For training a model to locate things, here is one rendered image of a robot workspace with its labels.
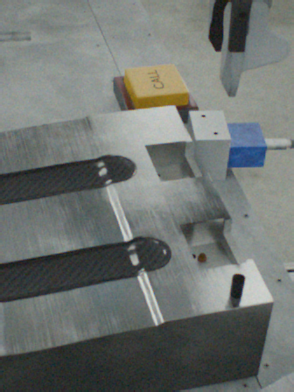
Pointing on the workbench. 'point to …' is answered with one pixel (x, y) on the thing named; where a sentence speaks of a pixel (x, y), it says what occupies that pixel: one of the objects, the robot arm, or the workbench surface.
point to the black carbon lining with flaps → (24, 188)
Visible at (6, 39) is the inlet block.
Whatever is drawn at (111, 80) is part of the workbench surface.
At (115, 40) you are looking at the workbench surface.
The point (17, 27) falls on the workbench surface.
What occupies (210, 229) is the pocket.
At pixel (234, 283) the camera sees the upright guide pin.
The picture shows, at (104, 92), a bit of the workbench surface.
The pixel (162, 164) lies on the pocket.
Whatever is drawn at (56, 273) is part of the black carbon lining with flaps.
